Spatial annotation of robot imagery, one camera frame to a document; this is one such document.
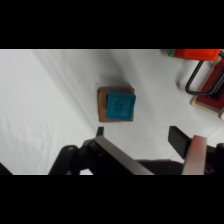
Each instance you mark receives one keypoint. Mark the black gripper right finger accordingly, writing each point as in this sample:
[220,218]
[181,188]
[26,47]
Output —
[195,153]

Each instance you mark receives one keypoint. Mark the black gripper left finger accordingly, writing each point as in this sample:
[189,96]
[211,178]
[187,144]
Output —
[120,155]

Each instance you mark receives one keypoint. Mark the blue cube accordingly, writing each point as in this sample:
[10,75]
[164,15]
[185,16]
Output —
[120,105]

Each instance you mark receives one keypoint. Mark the small wooden block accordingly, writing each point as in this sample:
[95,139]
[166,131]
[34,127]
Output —
[101,114]

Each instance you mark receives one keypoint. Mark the red cube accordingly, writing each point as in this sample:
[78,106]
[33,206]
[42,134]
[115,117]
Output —
[196,54]

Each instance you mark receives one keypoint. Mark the green cube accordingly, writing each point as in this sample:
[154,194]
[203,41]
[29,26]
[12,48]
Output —
[170,52]

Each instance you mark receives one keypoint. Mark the wooden box with slot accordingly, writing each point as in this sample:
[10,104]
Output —
[209,100]

